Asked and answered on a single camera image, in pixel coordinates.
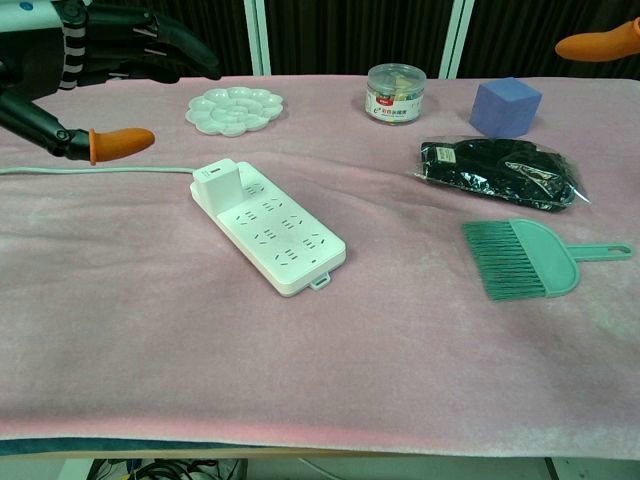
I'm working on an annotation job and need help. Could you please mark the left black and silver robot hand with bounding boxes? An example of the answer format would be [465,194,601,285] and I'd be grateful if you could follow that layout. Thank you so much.
[0,3,222,166]

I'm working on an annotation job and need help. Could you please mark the blue foam cube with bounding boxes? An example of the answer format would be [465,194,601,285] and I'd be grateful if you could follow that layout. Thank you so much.
[468,76,544,139]

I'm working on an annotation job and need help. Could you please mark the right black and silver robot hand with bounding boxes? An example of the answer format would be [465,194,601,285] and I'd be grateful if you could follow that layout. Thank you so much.
[554,18,640,64]

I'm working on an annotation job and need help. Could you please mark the black item in plastic bag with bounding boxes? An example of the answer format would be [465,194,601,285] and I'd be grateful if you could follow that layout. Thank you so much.
[413,135,592,213]

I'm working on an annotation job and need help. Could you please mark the green mini brush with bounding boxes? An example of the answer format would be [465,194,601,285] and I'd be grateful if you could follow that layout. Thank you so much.
[460,217,635,304]

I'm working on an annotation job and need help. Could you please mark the white power strip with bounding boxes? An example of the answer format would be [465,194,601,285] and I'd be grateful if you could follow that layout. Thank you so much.
[189,158,348,299]

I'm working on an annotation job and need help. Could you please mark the black curtain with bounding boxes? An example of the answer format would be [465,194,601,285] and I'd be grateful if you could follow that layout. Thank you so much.
[0,0,640,81]

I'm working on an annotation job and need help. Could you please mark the white cable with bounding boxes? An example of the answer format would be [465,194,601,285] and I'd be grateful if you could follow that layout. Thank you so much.
[0,165,196,177]

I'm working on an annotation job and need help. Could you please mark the white double frame post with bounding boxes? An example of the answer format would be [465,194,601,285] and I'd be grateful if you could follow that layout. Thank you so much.
[243,0,273,77]

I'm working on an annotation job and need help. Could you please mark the black cables under table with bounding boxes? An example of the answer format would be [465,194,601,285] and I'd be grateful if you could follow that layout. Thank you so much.
[87,457,249,480]

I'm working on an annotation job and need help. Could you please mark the white charger plug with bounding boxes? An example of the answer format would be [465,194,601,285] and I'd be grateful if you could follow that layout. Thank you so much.
[192,158,247,220]

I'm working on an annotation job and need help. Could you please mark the clear jar of colourful clips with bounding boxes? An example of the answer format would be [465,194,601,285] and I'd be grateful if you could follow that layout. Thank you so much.
[364,62,428,124]

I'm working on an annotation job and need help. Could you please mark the white flower paint palette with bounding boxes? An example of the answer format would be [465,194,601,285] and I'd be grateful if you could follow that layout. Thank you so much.
[184,85,288,137]

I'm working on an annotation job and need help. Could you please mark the pink table cloth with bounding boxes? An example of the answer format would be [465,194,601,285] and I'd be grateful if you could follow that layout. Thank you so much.
[0,74,640,460]

